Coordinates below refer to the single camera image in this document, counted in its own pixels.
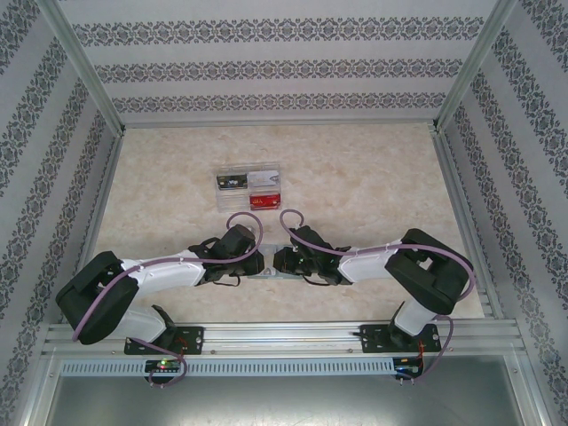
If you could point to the green leather card holder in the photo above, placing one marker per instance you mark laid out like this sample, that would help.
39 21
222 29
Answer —
269 255

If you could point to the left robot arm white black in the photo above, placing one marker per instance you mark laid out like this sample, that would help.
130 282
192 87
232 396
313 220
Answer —
168 270

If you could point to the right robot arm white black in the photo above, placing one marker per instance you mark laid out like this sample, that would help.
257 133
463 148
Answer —
368 266

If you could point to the clear acrylic card organizer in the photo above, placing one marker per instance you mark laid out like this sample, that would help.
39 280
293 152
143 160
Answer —
231 202

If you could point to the red VIP card stack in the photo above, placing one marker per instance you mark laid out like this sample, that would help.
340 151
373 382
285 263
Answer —
265 201

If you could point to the black VIP card stack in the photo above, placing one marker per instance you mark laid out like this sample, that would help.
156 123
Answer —
231 182

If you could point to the silver card stack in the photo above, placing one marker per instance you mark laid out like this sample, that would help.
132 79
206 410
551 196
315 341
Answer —
264 179

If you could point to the grey metal sheet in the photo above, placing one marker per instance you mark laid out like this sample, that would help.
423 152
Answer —
284 399

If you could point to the small green circuit board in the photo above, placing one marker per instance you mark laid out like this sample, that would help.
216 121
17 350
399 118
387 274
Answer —
163 365
407 364

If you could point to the aluminium mounting rail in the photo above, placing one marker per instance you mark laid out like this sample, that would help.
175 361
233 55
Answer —
284 339

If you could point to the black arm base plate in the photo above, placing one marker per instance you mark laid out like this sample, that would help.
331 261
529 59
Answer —
370 339
195 339

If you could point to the aluminium side rail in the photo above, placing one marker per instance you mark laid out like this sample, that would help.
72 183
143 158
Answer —
104 191
448 177

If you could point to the aluminium frame post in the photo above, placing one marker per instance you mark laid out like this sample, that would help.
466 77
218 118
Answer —
82 66
475 62

